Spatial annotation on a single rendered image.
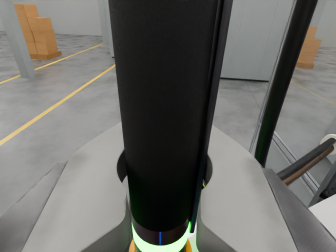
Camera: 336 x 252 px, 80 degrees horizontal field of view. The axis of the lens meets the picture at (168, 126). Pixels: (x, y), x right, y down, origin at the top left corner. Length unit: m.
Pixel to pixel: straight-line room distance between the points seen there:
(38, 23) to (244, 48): 6.23
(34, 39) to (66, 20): 6.23
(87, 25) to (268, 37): 10.51
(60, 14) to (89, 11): 1.82
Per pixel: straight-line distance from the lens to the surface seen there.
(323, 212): 0.65
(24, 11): 8.39
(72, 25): 14.35
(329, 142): 0.36
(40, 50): 8.41
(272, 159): 1.52
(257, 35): 5.70
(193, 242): 0.19
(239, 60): 5.74
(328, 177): 0.88
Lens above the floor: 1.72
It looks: 31 degrees down
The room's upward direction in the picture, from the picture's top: 2 degrees clockwise
